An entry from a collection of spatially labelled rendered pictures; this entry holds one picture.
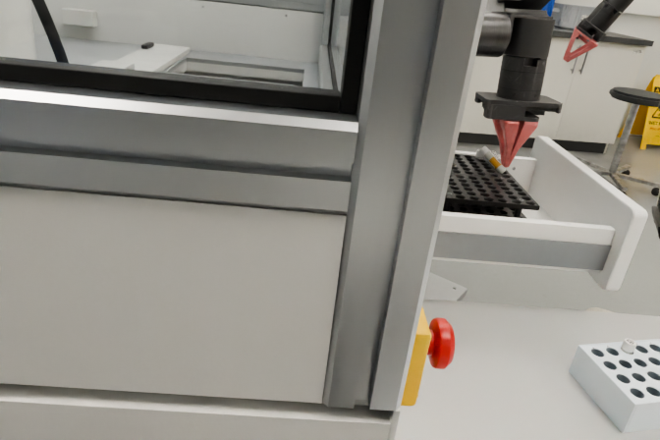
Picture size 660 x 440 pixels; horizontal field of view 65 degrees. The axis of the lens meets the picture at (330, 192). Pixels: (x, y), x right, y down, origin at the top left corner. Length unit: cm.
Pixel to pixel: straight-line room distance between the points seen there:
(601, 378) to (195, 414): 45
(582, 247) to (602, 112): 383
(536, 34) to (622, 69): 376
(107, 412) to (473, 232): 46
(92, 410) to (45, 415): 2
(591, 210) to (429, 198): 55
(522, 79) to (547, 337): 33
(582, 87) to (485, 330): 376
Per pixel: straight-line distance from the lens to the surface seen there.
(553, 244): 67
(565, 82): 427
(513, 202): 68
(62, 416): 31
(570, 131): 442
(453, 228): 62
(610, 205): 72
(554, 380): 64
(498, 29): 71
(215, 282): 24
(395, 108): 20
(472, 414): 56
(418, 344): 39
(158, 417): 29
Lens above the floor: 114
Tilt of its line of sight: 24 degrees down
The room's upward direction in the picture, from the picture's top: 7 degrees clockwise
